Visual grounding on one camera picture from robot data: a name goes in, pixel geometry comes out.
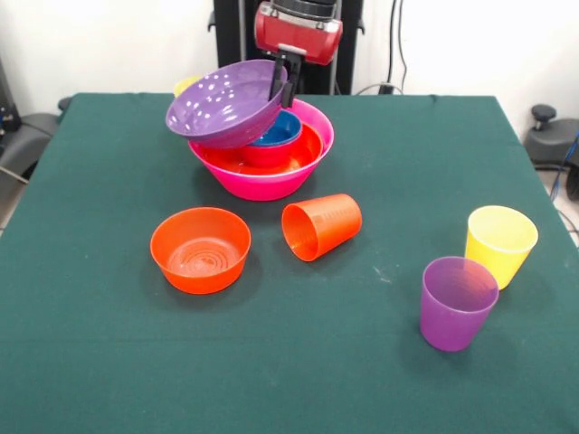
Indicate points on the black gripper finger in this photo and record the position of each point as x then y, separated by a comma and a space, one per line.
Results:
277, 79
291, 83

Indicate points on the large pink bowl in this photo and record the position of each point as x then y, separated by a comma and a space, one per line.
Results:
271, 185

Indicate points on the purple cup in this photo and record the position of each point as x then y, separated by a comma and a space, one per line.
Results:
452, 321

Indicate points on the small pink-red bowl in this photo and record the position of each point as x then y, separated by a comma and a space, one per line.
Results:
269, 156

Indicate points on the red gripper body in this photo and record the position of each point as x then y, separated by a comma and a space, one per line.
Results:
298, 38

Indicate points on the black pedestal foot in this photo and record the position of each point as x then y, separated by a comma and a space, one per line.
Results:
27, 135
552, 140

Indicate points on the small orange bowl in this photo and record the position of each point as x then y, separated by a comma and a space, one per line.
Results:
201, 278

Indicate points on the dark green tablecloth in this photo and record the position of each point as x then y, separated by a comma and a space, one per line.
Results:
289, 361

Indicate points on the large orange bowl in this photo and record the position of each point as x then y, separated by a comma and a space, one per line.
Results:
307, 153

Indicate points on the purple bowl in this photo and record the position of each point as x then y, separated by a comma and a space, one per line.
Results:
217, 108

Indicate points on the pale yellow cup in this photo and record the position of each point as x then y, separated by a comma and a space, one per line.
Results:
183, 86

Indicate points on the orange cup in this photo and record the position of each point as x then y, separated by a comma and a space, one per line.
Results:
330, 223

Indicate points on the small blue bowl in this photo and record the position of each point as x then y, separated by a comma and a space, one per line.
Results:
282, 133

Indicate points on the bright yellow cup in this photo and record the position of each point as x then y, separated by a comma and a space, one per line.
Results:
497, 253

